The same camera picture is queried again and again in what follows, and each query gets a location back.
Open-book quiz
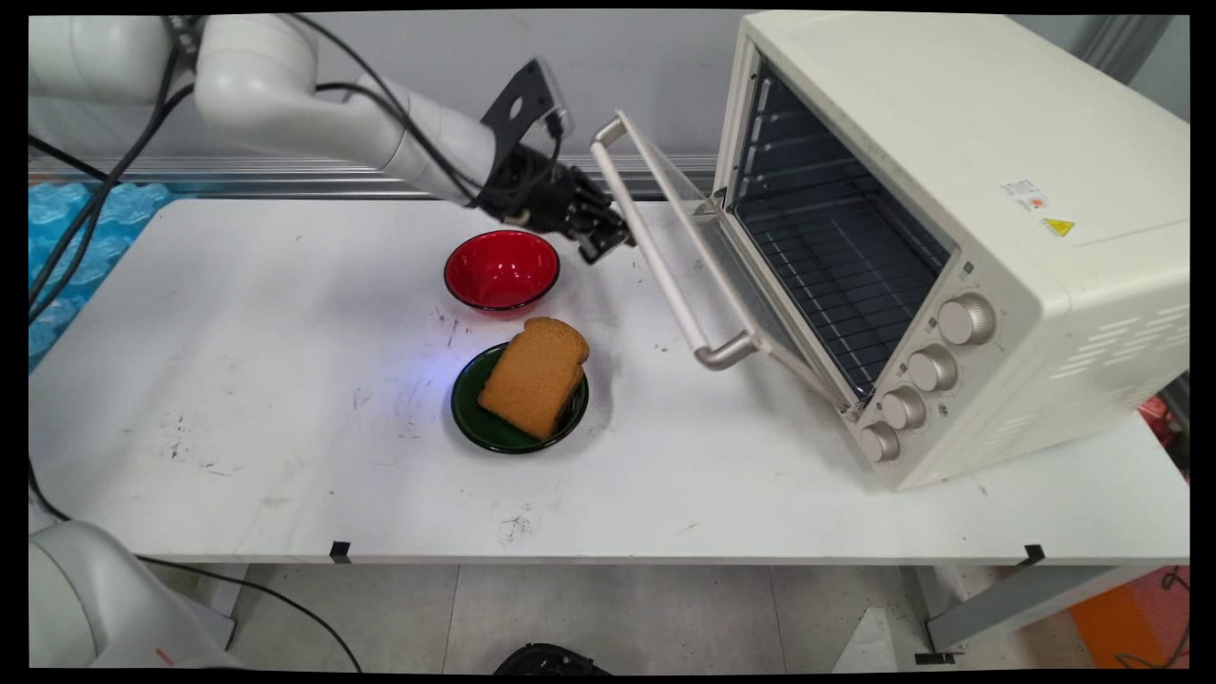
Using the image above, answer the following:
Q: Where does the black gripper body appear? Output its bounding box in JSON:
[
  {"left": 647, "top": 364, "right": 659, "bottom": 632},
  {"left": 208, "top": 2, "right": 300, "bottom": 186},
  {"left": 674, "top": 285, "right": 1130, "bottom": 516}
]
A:
[{"left": 473, "top": 144, "right": 601, "bottom": 240}]

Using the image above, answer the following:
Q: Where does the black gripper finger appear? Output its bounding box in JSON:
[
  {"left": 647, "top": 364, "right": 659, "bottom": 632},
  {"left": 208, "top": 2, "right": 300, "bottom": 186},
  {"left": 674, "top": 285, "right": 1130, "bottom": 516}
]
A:
[
  {"left": 568, "top": 167, "right": 618, "bottom": 227},
  {"left": 576, "top": 224, "right": 636, "bottom": 265}
]

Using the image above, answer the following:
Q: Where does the beige oven door with handle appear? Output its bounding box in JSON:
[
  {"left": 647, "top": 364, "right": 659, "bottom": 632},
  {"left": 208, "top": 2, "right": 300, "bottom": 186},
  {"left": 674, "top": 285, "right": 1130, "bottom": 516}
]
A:
[{"left": 589, "top": 108, "right": 861, "bottom": 415}]

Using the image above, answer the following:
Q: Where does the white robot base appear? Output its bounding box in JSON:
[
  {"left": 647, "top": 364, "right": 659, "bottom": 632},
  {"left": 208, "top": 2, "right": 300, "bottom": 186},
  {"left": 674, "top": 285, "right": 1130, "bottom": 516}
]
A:
[{"left": 28, "top": 518, "right": 240, "bottom": 670}]

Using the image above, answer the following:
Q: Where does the red bowl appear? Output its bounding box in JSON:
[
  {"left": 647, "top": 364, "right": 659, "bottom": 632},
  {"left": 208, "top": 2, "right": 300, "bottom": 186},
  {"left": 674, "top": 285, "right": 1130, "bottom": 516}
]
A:
[{"left": 444, "top": 229, "right": 561, "bottom": 314}]

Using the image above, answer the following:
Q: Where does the brown toast bread slice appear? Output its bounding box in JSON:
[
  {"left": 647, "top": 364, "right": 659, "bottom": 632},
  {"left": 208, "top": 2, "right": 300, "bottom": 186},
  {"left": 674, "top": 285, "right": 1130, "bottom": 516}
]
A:
[{"left": 477, "top": 316, "right": 591, "bottom": 441}]

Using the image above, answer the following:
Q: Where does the dark green round plate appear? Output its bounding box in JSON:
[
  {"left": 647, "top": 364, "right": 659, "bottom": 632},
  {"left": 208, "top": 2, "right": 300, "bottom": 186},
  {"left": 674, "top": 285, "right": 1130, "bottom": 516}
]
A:
[{"left": 450, "top": 342, "right": 590, "bottom": 455}]

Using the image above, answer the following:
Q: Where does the beige oven knob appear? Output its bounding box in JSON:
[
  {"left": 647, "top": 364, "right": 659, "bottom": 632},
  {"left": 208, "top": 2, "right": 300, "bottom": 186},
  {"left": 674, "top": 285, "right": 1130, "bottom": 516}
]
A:
[
  {"left": 937, "top": 293, "right": 997, "bottom": 347},
  {"left": 880, "top": 385, "right": 927, "bottom": 431},
  {"left": 859, "top": 421, "right": 902, "bottom": 465},
  {"left": 906, "top": 344, "right": 960, "bottom": 393}
]

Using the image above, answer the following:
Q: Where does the beige toaster oven body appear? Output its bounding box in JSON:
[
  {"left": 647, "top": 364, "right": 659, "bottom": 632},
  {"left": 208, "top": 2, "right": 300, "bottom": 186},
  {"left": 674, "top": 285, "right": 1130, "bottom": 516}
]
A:
[{"left": 712, "top": 10, "right": 1190, "bottom": 491}]

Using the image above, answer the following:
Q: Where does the black object on floor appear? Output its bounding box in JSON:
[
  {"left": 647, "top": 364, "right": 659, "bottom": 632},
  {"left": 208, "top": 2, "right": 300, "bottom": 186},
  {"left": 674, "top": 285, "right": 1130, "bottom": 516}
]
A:
[{"left": 492, "top": 642, "right": 611, "bottom": 676}]

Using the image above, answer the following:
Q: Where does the white label sticker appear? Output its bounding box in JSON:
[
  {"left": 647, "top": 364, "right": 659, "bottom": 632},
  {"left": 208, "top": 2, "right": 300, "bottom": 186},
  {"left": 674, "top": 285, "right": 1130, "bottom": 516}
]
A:
[{"left": 1000, "top": 178, "right": 1052, "bottom": 213}]

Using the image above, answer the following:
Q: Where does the blue bubble wrap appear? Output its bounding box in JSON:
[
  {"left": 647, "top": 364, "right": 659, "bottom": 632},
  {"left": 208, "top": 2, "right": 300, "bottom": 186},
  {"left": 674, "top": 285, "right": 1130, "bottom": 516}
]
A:
[{"left": 28, "top": 181, "right": 178, "bottom": 370}]

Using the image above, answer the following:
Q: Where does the grey table leg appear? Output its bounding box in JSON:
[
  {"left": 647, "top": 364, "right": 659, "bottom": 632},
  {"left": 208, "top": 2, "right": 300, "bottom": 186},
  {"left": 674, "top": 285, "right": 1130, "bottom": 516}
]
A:
[
  {"left": 914, "top": 564, "right": 1146, "bottom": 664},
  {"left": 190, "top": 564, "right": 251, "bottom": 649}
]

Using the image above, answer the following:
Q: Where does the red object beside table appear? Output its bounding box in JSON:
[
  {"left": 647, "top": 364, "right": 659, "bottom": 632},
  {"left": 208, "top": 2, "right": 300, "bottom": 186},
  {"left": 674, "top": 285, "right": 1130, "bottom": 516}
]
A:
[{"left": 1137, "top": 395, "right": 1190, "bottom": 481}]

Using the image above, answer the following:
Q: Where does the orange floor object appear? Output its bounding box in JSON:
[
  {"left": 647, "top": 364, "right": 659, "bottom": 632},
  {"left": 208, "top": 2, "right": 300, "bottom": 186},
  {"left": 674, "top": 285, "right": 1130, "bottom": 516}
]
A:
[{"left": 1068, "top": 566, "right": 1190, "bottom": 670}]

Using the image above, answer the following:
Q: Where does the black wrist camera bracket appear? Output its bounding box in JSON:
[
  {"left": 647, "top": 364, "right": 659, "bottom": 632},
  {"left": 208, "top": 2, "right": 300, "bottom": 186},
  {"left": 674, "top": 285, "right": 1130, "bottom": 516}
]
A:
[{"left": 480, "top": 59, "right": 574, "bottom": 158}]

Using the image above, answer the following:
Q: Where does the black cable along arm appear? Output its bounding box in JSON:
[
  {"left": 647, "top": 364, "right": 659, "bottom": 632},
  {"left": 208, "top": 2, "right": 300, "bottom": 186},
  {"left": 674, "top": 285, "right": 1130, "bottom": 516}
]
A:
[{"left": 281, "top": 13, "right": 563, "bottom": 196}]

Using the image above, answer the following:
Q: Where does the metal wire oven rack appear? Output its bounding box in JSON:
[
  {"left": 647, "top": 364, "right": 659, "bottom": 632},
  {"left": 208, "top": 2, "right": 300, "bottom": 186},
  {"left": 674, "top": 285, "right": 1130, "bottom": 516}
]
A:
[{"left": 736, "top": 195, "right": 951, "bottom": 398}]

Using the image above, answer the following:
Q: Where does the aluminium rail behind table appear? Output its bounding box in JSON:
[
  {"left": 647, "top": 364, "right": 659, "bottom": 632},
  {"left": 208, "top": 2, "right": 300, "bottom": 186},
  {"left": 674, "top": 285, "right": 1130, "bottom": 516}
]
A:
[{"left": 28, "top": 154, "right": 719, "bottom": 201}]

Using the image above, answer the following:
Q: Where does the black hanging cable bundle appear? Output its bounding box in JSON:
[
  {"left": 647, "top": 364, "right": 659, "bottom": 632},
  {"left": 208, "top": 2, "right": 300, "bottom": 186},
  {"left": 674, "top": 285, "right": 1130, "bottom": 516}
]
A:
[{"left": 28, "top": 19, "right": 200, "bottom": 324}]

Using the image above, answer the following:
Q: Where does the black cable on floor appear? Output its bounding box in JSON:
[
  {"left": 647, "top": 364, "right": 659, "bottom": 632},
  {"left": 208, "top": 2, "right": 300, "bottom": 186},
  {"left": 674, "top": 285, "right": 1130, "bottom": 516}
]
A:
[{"left": 28, "top": 461, "right": 364, "bottom": 672}]

